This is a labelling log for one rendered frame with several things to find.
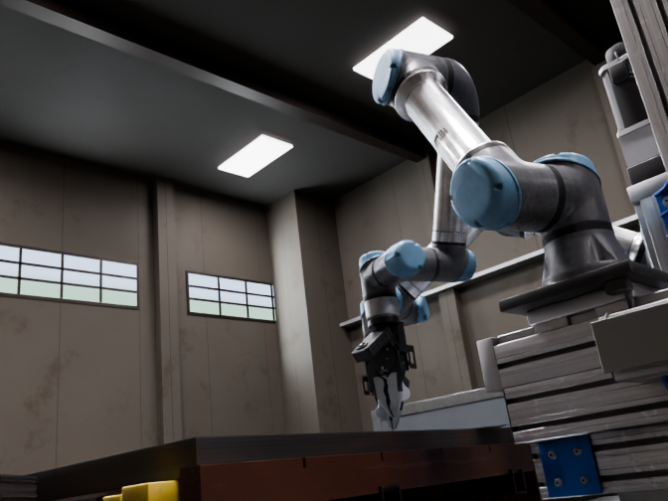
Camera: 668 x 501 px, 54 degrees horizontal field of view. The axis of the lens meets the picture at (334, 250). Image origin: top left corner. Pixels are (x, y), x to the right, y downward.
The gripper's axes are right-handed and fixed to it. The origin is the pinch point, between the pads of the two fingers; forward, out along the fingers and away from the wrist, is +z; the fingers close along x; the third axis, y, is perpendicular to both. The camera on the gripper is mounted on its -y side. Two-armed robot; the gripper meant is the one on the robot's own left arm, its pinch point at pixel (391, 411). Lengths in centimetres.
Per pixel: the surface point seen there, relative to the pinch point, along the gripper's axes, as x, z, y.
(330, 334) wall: 634, -237, 746
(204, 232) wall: 742, -428, 565
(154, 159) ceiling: 693, -507, 433
